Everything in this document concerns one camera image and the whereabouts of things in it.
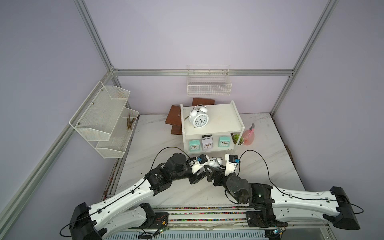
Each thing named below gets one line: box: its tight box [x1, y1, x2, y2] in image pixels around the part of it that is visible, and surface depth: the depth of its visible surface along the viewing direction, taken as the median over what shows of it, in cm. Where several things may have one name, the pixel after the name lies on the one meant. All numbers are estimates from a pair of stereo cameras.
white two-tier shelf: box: [180, 100, 245, 155], surface depth 76 cm
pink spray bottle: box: [242, 123, 255, 146], surface depth 100 cm
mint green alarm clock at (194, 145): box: [188, 140, 201, 152], surface depth 81 cm
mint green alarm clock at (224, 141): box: [218, 136, 231, 148], surface depth 82 cm
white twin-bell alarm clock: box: [189, 104, 209, 128], surface depth 66 cm
